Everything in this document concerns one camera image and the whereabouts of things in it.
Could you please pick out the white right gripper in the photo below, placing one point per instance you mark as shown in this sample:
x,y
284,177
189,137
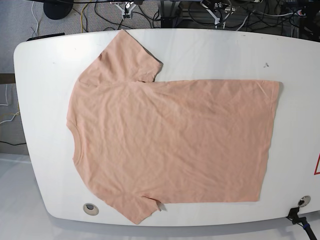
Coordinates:
x,y
126,7

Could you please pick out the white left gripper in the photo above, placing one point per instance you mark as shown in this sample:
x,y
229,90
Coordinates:
x,y
220,11

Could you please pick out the peach pink T-shirt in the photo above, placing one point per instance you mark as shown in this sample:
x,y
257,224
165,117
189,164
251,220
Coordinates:
x,y
139,143

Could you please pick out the black flat bar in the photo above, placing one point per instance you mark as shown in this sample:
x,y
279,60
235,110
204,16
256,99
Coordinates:
x,y
45,36

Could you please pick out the black round stand base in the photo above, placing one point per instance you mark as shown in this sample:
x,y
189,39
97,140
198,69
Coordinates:
x,y
57,9

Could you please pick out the black aluminium frame post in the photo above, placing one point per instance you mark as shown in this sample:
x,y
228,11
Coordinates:
x,y
170,13

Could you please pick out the right table cable grommet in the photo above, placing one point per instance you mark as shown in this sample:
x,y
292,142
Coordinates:
x,y
304,201

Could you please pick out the table cable grommet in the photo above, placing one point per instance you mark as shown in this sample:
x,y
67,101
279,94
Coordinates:
x,y
304,201
90,209

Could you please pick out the left table cable grommet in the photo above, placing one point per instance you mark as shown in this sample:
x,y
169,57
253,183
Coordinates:
x,y
90,209

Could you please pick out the black clamp mount with cable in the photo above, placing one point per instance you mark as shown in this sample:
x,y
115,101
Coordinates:
x,y
302,221

